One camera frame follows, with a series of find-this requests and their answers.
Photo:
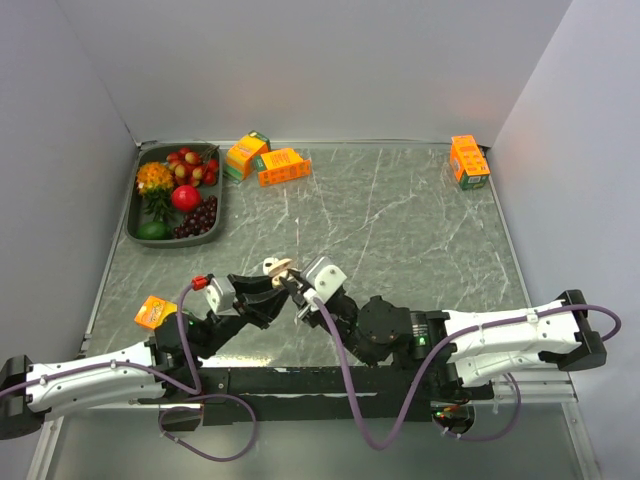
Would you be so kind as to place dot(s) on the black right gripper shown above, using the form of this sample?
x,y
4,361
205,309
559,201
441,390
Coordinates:
x,y
301,303

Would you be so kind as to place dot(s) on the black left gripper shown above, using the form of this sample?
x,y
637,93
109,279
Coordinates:
x,y
261,306

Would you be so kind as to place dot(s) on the beige earbud charging case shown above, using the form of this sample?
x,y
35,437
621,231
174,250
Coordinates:
x,y
278,270

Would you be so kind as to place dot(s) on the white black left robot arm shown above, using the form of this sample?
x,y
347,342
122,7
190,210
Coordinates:
x,y
209,312

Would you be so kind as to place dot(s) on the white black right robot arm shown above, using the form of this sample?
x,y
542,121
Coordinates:
x,y
467,349

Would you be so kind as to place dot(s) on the white earbud charging case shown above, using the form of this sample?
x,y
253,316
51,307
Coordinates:
x,y
269,262

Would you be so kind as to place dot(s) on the dark red grape bunch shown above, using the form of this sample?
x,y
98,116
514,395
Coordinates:
x,y
199,221

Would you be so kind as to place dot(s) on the orange green carton near left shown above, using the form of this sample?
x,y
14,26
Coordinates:
x,y
153,312

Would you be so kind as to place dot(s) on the red apple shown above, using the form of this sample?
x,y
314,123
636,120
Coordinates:
x,y
186,198

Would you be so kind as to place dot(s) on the green avocado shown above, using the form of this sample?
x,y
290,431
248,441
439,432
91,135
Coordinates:
x,y
154,231

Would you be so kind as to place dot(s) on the orange carton lying back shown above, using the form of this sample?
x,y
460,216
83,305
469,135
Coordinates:
x,y
280,166

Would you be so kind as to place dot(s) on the orange green carton upright back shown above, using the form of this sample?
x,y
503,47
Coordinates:
x,y
238,163

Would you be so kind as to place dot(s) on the dark green fruit tray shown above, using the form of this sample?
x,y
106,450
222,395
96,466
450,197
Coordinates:
x,y
135,216

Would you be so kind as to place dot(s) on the orange spiky fruit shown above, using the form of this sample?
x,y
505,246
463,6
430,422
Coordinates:
x,y
152,177

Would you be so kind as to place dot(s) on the orange green carton right corner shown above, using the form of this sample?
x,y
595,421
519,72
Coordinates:
x,y
468,163

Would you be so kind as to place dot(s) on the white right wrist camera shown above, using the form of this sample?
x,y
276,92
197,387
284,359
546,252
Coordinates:
x,y
324,277

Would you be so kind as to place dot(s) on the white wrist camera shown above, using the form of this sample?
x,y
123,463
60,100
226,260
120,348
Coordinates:
x,y
324,277
219,292

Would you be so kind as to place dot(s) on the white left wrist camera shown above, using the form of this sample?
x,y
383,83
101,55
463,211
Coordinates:
x,y
219,292

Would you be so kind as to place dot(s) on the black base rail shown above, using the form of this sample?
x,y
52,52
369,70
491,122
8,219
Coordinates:
x,y
319,393

